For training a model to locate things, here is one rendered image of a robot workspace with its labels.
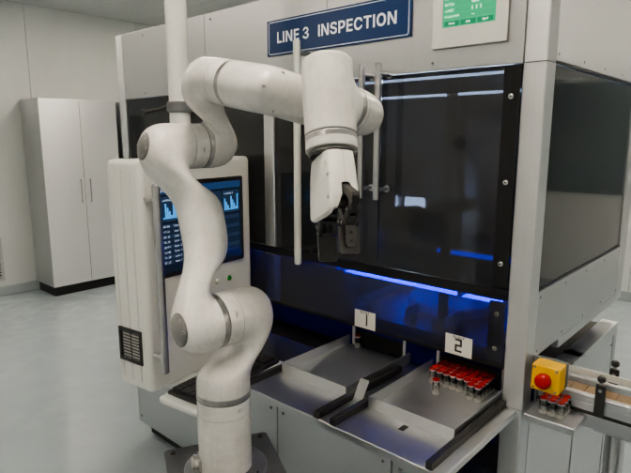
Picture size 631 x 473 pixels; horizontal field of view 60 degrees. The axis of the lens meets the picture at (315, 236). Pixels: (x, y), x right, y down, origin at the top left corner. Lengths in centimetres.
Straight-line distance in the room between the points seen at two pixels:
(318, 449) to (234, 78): 153
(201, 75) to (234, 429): 75
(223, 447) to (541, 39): 121
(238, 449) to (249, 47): 142
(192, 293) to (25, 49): 555
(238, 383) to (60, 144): 505
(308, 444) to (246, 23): 160
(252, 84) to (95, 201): 532
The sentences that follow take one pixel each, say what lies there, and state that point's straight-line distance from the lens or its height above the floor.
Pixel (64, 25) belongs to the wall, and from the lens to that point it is 675.
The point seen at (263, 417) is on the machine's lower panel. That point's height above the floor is 48.
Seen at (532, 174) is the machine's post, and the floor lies 153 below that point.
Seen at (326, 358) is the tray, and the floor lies 88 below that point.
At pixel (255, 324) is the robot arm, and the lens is 120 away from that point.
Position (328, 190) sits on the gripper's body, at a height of 154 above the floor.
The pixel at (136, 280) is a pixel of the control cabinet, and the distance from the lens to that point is 180.
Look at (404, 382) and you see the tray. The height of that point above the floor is 90.
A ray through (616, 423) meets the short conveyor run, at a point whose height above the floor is 88.
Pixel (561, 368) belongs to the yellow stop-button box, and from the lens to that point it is 157.
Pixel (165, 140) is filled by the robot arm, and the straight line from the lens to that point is 118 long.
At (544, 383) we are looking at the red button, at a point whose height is 100.
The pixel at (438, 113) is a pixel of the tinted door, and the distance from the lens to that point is 161.
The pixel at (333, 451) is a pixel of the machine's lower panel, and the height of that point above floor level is 48.
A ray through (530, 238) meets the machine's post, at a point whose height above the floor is 136.
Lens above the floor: 161
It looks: 10 degrees down
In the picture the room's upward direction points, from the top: straight up
